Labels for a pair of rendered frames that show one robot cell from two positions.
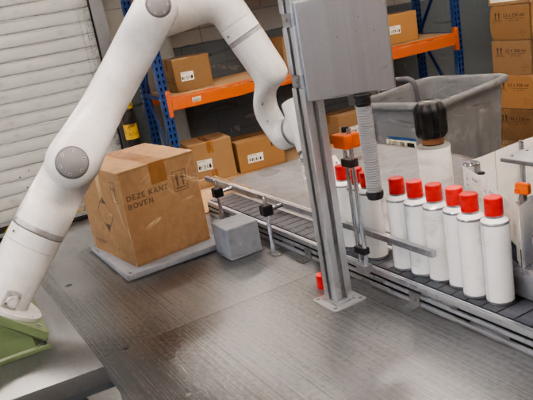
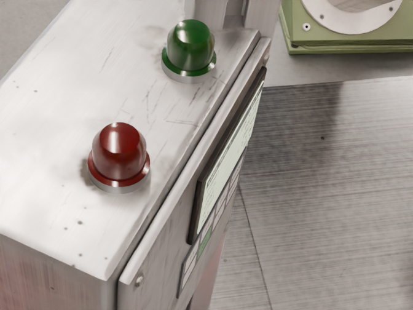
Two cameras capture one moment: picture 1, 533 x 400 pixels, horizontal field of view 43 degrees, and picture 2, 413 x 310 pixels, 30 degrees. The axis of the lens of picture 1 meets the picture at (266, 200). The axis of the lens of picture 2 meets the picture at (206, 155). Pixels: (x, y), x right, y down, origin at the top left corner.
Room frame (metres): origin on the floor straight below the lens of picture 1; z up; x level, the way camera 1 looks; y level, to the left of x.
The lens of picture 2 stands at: (1.42, -0.42, 1.74)
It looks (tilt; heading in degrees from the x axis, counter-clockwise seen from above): 52 degrees down; 98
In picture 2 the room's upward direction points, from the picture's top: 10 degrees clockwise
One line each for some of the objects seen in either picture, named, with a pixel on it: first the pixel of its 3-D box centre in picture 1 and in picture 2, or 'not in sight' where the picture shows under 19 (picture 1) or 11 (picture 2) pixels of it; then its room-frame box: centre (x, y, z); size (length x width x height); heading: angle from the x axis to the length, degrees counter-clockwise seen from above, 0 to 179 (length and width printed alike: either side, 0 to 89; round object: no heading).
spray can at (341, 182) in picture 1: (347, 205); not in sight; (1.56, -0.19, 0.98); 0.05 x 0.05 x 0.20
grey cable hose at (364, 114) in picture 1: (369, 147); not in sight; (1.29, -0.21, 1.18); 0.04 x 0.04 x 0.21
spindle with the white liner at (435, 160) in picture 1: (434, 157); not in sight; (1.68, -0.44, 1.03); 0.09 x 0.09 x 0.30
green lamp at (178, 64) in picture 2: not in sight; (190, 46); (1.37, -0.17, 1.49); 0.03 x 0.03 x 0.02
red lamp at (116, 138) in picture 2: not in sight; (119, 152); (1.36, -0.24, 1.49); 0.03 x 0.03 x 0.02
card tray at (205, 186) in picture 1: (201, 196); not in sight; (2.37, 0.23, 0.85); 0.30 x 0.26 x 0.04; 27
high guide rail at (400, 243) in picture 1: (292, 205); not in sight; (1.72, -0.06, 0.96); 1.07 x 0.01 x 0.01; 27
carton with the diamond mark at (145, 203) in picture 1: (141, 200); not in sight; (1.94, 0.36, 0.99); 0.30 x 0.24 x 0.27; 34
